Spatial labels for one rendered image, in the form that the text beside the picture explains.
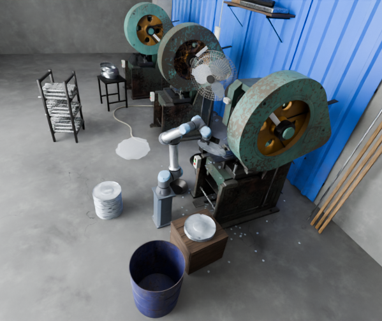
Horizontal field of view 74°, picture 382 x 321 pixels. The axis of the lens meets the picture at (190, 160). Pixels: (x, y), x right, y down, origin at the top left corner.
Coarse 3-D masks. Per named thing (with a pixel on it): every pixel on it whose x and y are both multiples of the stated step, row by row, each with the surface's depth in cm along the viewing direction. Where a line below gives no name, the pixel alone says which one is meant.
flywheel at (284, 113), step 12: (288, 108) 198; (300, 108) 203; (276, 120) 192; (288, 120) 196; (300, 120) 212; (264, 132) 202; (276, 132) 196; (288, 132) 193; (300, 132) 219; (264, 144) 210; (276, 144) 217; (288, 144) 223
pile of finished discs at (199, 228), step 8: (192, 216) 242; (200, 216) 245; (184, 224) 234; (192, 224) 234; (200, 224) 234; (208, 224) 236; (192, 232) 227; (200, 232) 228; (208, 232) 229; (200, 240) 222
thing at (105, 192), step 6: (96, 186) 274; (102, 186) 275; (108, 186) 276; (114, 186) 276; (120, 186) 276; (96, 192) 266; (102, 192) 266; (108, 192) 267; (114, 192) 269; (120, 192) 269; (96, 198) 259; (102, 198) 261; (108, 198) 262
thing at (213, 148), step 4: (200, 144) 242; (204, 144) 237; (212, 144) 228; (216, 144) 226; (204, 148) 249; (208, 148) 245; (212, 148) 240; (216, 148) 234; (220, 148) 230; (212, 152) 248; (216, 152) 244; (220, 152) 239; (224, 152) 234
